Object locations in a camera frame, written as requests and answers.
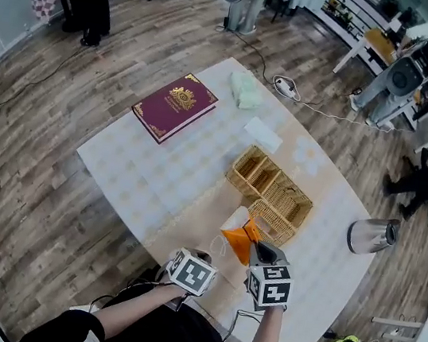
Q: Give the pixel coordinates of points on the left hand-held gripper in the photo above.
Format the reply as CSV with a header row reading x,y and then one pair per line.
x,y
191,273

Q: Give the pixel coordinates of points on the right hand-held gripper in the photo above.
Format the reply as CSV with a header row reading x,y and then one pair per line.
x,y
270,288

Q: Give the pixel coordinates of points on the orange packet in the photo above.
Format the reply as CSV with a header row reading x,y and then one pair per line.
x,y
239,242

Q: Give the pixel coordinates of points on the woven wicker basket organizer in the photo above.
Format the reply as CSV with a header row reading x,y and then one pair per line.
x,y
285,201

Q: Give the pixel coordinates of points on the person's left forearm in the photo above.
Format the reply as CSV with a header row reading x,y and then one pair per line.
x,y
136,307

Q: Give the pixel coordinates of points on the person's black clothing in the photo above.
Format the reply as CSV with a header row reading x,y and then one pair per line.
x,y
171,340

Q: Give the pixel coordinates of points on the checked flower print tablecloth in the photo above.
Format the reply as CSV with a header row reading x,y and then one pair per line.
x,y
136,178

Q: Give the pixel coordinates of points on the steel electric kettle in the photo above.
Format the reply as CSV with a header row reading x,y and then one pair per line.
x,y
369,235

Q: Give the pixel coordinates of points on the white side table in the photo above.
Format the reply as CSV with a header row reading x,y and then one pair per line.
x,y
425,336

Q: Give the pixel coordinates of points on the maroon hardcover book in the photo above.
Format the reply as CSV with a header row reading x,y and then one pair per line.
x,y
173,107

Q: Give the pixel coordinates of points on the pale green soft packet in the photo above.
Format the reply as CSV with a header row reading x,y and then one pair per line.
x,y
244,90

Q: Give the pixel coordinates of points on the white power strip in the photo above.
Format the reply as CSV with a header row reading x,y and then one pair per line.
x,y
286,86

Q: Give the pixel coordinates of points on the yellow top white table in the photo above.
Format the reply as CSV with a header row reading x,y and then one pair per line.
x,y
379,45

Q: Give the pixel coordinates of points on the black railing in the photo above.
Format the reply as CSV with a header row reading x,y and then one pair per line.
x,y
356,11

